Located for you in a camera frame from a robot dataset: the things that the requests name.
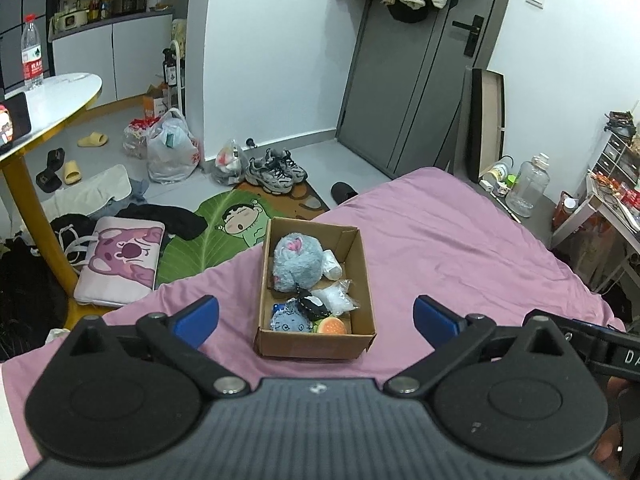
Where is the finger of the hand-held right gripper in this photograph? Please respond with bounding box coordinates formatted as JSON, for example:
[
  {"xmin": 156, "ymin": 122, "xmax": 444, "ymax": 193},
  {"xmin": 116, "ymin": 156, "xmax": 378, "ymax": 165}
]
[{"xmin": 552, "ymin": 314, "xmax": 627, "ymax": 356}]

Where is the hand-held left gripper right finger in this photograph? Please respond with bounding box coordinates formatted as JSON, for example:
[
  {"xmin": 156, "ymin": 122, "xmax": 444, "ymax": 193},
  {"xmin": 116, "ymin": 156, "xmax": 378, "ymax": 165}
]
[{"xmin": 384, "ymin": 295, "xmax": 583, "ymax": 401}]

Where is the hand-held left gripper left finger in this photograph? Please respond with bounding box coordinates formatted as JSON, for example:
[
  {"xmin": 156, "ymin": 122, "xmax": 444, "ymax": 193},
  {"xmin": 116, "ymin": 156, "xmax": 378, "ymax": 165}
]
[{"xmin": 50, "ymin": 295, "xmax": 252, "ymax": 401}]

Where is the blue round plush face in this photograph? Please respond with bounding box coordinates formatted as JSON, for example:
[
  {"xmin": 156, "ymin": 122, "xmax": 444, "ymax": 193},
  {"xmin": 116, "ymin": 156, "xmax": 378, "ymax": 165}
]
[{"xmin": 269, "ymin": 299, "xmax": 315, "ymax": 334}]

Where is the clear plastic bag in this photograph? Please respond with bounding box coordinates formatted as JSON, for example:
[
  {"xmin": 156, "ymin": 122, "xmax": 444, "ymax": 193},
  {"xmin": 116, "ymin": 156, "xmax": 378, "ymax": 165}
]
[{"xmin": 312, "ymin": 279, "xmax": 361, "ymax": 317}]

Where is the burger squishy toy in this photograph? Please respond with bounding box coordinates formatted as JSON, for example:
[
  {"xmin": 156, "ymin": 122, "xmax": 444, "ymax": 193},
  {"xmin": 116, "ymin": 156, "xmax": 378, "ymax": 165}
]
[{"xmin": 312, "ymin": 314, "xmax": 351, "ymax": 335}]

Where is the small black plush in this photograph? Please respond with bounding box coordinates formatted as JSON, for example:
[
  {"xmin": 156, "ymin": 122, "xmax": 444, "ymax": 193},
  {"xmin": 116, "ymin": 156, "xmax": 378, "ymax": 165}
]
[{"xmin": 294, "ymin": 289, "xmax": 329, "ymax": 322}]

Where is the brown cardboard box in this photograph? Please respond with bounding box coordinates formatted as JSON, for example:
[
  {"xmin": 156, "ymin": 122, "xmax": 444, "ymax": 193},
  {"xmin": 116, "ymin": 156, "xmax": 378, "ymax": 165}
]
[{"xmin": 253, "ymin": 217, "xmax": 378, "ymax": 361}]

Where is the white soft roll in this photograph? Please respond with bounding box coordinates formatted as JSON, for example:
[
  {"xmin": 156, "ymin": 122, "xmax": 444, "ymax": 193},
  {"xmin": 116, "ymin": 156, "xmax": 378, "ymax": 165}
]
[{"xmin": 319, "ymin": 248, "xmax": 344, "ymax": 281}]

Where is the person's right hand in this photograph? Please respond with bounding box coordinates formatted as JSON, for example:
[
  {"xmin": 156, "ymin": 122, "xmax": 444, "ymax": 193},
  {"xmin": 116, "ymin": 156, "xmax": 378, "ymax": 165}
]
[{"xmin": 592, "ymin": 377, "xmax": 632, "ymax": 477}]

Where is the green leaf cartoon rug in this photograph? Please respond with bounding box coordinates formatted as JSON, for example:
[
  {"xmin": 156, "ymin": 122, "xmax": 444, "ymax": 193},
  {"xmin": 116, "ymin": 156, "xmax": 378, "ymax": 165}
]
[{"xmin": 154, "ymin": 192, "xmax": 271, "ymax": 289}]

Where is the pink bed sheet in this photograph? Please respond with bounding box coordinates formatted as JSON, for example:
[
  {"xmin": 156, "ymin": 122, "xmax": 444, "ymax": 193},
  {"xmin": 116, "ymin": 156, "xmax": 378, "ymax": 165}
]
[{"xmin": 0, "ymin": 167, "xmax": 628, "ymax": 471}]

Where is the pink bear cushion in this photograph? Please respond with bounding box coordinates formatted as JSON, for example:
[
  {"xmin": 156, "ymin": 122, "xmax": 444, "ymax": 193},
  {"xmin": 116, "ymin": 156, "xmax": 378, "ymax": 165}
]
[{"xmin": 73, "ymin": 216, "xmax": 166, "ymax": 308}]

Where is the black garment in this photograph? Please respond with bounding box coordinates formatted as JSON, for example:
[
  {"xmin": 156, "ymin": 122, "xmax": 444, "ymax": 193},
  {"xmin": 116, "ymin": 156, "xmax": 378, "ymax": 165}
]
[{"xmin": 117, "ymin": 203, "xmax": 207, "ymax": 242}]

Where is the blue-grey fluffy plush ball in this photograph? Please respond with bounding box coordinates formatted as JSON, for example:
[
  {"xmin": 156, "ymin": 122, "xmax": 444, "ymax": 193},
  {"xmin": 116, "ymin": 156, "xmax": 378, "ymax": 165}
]
[{"xmin": 272, "ymin": 232, "xmax": 326, "ymax": 292}]

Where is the white desk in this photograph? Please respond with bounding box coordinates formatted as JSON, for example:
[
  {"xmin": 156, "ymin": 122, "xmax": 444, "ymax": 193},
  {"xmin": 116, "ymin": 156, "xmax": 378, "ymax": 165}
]
[{"xmin": 549, "ymin": 172, "xmax": 640, "ymax": 292}]

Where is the orange bottle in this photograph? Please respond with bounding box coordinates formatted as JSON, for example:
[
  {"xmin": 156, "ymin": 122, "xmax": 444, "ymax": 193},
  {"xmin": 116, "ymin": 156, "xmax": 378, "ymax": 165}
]
[{"xmin": 552, "ymin": 190, "xmax": 581, "ymax": 234}]

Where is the blue-grey cloth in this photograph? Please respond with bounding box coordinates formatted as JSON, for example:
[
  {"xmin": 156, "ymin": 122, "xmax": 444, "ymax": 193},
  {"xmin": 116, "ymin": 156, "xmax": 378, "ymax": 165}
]
[{"xmin": 107, "ymin": 178, "xmax": 151, "ymax": 211}]

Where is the black white tote bag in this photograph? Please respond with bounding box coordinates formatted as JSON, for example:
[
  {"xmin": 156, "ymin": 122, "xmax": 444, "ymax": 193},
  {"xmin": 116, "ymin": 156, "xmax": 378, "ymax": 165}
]
[{"xmin": 49, "ymin": 213, "xmax": 99, "ymax": 274}]

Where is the large clear plastic jar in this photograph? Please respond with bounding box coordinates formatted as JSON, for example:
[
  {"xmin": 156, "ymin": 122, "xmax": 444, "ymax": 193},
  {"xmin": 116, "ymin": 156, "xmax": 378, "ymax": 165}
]
[{"xmin": 504, "ymin": 153, "xmax": 551, "ymax": 219}]

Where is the black slipper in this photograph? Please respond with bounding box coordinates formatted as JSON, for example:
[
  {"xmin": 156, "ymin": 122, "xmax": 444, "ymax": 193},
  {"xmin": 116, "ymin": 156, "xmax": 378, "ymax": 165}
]
[{"xmin": 330, "ymin": 181, "xmax": 360, "ymax": 205}]

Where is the grey sneaker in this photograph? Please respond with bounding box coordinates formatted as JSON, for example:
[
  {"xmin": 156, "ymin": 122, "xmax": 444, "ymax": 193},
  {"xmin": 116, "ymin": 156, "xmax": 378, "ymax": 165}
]
[
  {"xmin": 244, "ymin": 155, "xmax": 295, "ymax": 196},
  {"xmin": 264, "ymin": 148, "xmax": 309, "ymax": 185}
]

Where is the small clear trash bag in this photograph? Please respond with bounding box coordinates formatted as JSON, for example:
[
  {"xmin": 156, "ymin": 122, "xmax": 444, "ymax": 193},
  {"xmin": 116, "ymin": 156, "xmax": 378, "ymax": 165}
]
[{"xmin": 210, "ymin": 138, "xmax": 250, "ymax": 186}]

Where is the white yellow canister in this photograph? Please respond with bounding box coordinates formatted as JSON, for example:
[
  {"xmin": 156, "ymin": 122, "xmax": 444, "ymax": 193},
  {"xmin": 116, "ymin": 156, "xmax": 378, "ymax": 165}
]
[{"xmin": 482, "ymin": 155, "xmax": 514, "ymax": 184}]

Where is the brown doormat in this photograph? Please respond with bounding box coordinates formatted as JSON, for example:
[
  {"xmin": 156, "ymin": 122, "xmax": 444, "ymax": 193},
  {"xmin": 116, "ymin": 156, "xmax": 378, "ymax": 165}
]
[{"xmin": 234, "ymin": 179, "xmax": 331, "ymax": 221}]

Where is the black clothes pile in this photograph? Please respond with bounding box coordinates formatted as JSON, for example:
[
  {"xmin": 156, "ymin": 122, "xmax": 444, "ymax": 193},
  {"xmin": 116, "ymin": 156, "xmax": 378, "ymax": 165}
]
[{"xmin": 0, "ymin": 239, "xmax": 69, "ymax": 362}]

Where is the white towel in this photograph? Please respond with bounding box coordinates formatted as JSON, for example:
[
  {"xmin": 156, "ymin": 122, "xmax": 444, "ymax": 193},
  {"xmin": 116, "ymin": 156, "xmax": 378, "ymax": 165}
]
[{"xmin": 42, "ymin": 163, "xmax": 132, "ymax": 219}]

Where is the large white plastic bag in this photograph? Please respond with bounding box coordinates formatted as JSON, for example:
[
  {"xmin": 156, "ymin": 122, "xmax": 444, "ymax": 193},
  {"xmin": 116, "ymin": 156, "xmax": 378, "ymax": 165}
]
[{"xmin": 144, "ymin": 107, "xmax": 202, "ymax": 185}]

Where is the grey drawer organizer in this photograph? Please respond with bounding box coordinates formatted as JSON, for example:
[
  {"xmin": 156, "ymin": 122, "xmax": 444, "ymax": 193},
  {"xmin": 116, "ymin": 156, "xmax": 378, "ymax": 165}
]
[{"xmin": 597, "ymin": 134, "xmax": 640, "ymax": 186}]

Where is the yellow table leg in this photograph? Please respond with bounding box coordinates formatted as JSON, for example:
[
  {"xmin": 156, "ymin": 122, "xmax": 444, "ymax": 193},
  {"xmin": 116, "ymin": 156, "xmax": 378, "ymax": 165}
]
[{"xmin": 2, "ymin": 157, "xmax": 84, "ymax": 307}]

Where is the red white snack bag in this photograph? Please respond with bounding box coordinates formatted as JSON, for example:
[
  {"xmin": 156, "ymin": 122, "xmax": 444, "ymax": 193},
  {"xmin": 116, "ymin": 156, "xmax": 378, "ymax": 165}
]
[{"xmin": 122, "ymin": 117, "xmax": 161, "ymax": 160}]

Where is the black framed board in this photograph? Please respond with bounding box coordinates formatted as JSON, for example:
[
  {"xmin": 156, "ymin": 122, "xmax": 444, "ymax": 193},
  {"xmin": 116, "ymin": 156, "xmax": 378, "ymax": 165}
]
[{"xmin": 464, "ymin": 67, "xmax": 506, "ymax": 184}]

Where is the small open cardboard carton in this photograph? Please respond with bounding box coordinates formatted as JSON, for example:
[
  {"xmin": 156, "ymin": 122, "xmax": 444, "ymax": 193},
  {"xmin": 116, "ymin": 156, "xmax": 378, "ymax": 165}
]
[{"xmin": 142, "ymin": 83, "xmax": 171, "ymax": 119}]

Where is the white floor rack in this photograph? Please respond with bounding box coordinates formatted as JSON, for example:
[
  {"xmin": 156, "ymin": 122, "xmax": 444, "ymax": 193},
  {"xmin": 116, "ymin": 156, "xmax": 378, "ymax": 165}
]
[{"xmin": 169, "ymin": 39, "xmax": 189, "ymax": 111}]

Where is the grey door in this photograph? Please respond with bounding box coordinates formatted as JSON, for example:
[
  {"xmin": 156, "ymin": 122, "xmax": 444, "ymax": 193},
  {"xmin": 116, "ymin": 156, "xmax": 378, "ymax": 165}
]
[{"xmin": 335, "ymin": 0, "xmax": 519, "ymax": 179}]

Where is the black spray bottle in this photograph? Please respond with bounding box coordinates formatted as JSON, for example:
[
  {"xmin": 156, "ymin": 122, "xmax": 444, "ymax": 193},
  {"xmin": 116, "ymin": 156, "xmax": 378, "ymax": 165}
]
[{"xmin": 160, "ymin": 48, "xmax": 180, "ymax": 87}]

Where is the dark phone screen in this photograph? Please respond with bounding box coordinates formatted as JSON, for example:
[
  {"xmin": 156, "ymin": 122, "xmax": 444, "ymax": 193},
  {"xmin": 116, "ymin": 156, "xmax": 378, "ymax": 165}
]
[{"xmin": 0, "ymin": 92, "xmax": 34, "ymax": 149}]

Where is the white kitchen cabinet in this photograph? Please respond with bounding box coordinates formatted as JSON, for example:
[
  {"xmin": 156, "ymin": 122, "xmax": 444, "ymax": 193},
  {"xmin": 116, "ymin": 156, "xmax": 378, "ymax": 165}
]
[{"xmin": 49, "ymin": 9, "xmax": 176, "ymax": 106}]

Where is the clear water bottle red label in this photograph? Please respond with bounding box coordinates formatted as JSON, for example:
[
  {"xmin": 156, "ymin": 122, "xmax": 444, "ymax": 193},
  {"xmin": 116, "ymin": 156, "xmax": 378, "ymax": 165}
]
[{"xmin": 20, "ymin": 12, "xmax": 45, "ymax": 91}]

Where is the row of kitchen bottles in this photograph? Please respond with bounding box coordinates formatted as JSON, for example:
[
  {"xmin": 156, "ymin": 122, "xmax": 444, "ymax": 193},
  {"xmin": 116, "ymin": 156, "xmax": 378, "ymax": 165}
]
[{"xmin": 87, "ymin": 0, "xmax": 151, "ymax": 19}]

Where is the black door handle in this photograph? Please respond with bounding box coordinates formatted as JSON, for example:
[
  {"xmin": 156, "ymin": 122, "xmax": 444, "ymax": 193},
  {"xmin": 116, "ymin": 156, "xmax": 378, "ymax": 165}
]
[{"xmin": 451, "ymin": 15, "xmax": 485, "ymax": 58}]

